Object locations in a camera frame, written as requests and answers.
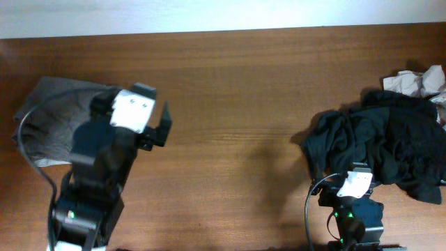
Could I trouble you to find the grey shorts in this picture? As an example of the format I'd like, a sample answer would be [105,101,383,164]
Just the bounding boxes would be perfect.
[13,76,119,167]

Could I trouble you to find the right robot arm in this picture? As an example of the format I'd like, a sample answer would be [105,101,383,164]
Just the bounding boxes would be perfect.
[305,162,408,251]

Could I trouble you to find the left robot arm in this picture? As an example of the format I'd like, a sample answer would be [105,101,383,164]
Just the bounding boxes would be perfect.
[48,83,172,250]

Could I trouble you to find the black garment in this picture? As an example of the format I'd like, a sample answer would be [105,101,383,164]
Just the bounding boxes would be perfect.
[300,91,445,205]

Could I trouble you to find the beige crumpled cloth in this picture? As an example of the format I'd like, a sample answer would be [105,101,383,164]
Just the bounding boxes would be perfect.
[383,65,445,130]

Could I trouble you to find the right black camera cable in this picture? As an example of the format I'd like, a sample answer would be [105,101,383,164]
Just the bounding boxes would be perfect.
[304,172,346,251]

